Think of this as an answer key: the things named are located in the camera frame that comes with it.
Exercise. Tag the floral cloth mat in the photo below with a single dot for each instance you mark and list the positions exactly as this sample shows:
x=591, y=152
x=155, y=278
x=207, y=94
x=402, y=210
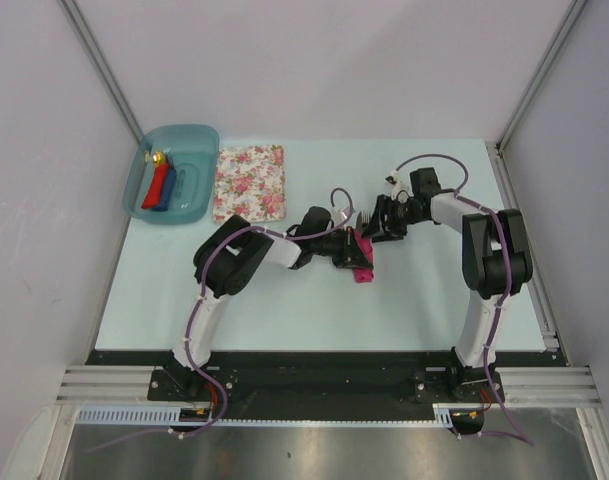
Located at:
x=250, y=182

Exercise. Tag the black knife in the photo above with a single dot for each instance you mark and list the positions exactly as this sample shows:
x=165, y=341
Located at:
x=358, y=223

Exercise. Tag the black fork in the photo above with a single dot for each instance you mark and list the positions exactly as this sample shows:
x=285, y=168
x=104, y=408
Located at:
x=365, y=218

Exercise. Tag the aluminium frame rail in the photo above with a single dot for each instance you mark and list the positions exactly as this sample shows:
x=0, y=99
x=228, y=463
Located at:
x=105, y=385

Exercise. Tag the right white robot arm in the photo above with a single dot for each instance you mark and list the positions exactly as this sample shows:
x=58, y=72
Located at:
x=495, y=262

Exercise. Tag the teal plastic bin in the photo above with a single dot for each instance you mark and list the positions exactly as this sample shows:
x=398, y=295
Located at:
x=193, y=151

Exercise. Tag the magenta paper napkin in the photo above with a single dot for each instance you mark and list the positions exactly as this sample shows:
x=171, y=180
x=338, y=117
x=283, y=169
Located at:
x=365, y=275

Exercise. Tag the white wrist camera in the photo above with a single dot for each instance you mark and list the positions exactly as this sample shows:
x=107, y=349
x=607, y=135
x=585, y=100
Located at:
x=340, y=216
x=400, y=191

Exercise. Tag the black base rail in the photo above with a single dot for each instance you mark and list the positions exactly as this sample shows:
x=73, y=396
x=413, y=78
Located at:
x=328, y=387

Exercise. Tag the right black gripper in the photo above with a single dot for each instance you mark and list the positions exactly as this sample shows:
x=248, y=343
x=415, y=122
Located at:
x=390, y=230

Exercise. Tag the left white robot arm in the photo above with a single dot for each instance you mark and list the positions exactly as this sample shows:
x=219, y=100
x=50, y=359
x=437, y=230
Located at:
x=227, y=261

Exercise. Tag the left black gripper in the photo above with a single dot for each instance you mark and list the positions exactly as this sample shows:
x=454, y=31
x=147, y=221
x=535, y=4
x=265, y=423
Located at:
x=350, y=256

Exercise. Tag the blue marker pen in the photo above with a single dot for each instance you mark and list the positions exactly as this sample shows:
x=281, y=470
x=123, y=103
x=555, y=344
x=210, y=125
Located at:
x=166, y=191

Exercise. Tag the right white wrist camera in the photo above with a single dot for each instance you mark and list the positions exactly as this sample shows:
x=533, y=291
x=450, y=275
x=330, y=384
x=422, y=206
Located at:
x=400, y=191

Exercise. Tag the gold foil candy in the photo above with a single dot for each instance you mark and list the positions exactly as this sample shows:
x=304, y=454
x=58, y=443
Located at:
x=157, y=158

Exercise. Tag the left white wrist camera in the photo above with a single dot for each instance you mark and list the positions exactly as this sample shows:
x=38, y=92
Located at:
x=340, y=216

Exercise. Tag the red marker pen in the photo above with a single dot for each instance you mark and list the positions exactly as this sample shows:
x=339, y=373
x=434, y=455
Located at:
x=153, y=196

